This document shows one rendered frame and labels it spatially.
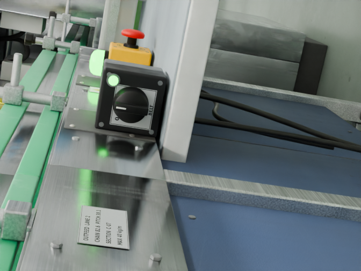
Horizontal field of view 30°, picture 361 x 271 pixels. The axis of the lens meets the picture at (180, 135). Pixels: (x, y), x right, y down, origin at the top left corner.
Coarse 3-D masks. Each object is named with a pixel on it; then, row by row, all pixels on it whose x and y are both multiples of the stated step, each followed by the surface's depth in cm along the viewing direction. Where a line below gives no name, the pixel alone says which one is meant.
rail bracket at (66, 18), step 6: (66, 6) 216; (54, 12) 215; (66, 12) 216; (60, 18) 216; (66, 18) 216; (72, 18) 216; (78, 18) 217; (90, 18) 217; (96, 18) 216; (102, 18) 217; (66, 24) 217; (90, 24) 217; (96, 24) 216; (66, 30) 218; (96, 30) 217; (96, 36) 217; (96, 42) 218; (60, 48) 218
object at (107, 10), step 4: (108, 0) 157; (108, 4) 157; (104, 8) 174; (108, 8) 157; (104, 12) 158; (108, 12) 159; (104, 16) 158; (108, 16) 159; (104, 20) 158; (108, 20) 159; (104, 24) 158; (104, 28) 159; (100, 32) 175; (104, 32) 159; (100, 36) 159; (104, 36) 160; (100, 40) 159; (104, 40) 160; (100, 44) 159; (104, 44) 160; (100, 48) 160
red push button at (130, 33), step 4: (128, 28) 114; (124, 32) 113; (128, 32) 112; (132, 32) 112; (136, 32) 113; (140, 32) 113; (128, 36) 112; (132, 36) 112; (136, 36) 112; (140, 36) 113; (144, 36) 114; (128, 40) 114; (132, 40) 114; (136, 40) 114; (128, 44) 114; (132, 44) 114
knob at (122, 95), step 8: (128, 88) 83; (136, 88) 83; (120, 96) 82; (128, 96) 82; (136, 96) 82; (144, 96) 83; (120, 104) 81; (128, 104) 81; (136, 104) 82; (144, 104) 82; (120, 112) 82; (128, 112) 81; (136, 112) 81; (144, 112) 81; (128, 120) 83; (136, 120) 83
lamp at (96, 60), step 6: (96, 54) 113; (102, 54) 113; (108, 54) 113; (90, 60) 113; (96, 60) 113; (102, 60) 113; (90, 66) 113; (96, 66) 113; (102, 66) 113; (96, 72) 114
